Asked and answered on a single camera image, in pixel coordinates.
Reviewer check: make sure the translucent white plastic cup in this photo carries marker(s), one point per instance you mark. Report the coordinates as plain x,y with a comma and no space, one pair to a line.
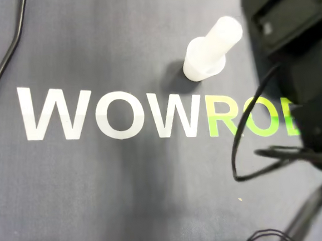
193,71

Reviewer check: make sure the translucent white plastic cylinder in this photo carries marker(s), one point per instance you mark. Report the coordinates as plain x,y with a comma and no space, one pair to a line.
224,37

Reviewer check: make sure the grey mat with WOWROBO print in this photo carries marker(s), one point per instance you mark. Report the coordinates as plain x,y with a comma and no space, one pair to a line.
99,186

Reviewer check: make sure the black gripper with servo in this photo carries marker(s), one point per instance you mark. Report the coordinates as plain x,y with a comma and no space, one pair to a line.
290,26

